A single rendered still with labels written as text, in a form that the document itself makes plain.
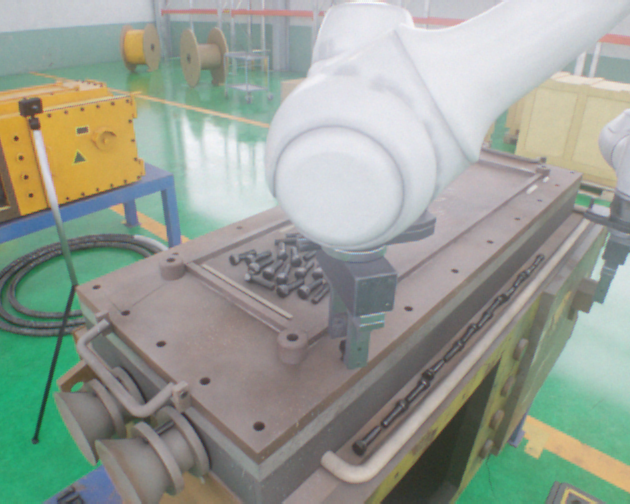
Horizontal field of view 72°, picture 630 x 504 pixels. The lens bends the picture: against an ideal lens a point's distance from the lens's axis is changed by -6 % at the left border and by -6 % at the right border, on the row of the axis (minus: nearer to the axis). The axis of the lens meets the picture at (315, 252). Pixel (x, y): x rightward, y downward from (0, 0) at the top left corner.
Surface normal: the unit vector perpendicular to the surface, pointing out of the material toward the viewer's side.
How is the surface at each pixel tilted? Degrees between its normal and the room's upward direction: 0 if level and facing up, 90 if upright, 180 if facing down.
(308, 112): 40
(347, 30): 63
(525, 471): 0
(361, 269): 0
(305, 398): 0
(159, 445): 26
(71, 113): 90
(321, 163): 99
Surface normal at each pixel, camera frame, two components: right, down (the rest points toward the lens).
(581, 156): -0.66, 0.36
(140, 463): 0.65, -0.72
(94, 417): 0.78, -0.55
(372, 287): 0.31, 0.47
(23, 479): 0.02, -0.87
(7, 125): 0.75, 0.33
